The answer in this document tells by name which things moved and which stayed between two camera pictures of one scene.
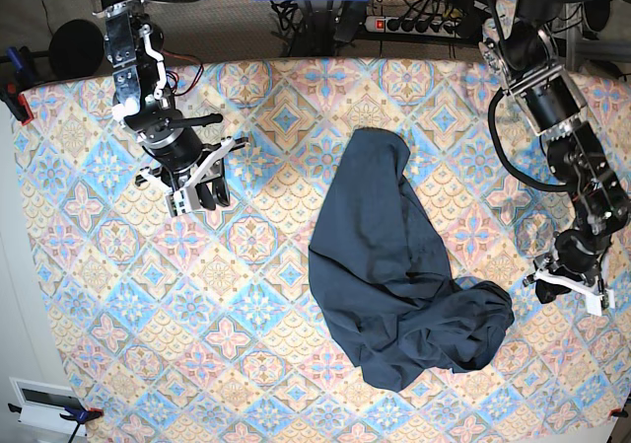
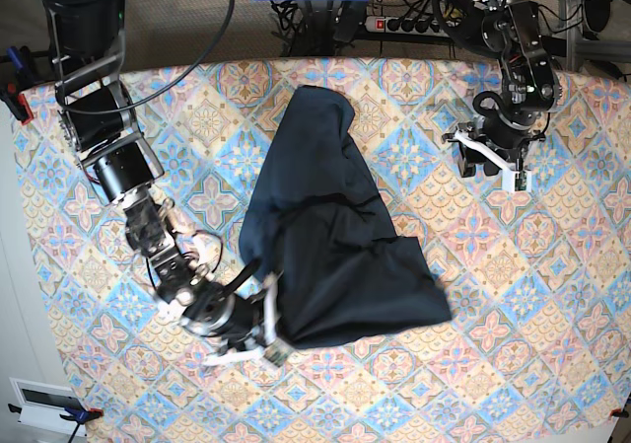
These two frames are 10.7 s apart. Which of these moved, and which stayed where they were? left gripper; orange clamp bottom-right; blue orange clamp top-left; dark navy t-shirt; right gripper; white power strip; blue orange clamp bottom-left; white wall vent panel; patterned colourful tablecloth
Moved: right gripper; dark navy t-shirt; left gripper
Stayed: blue orange clamp bottom-left; white power strip; patterned colourful tablecloth; white wall vent panel; blue orange clamp top-left; orange clamp bottom-right
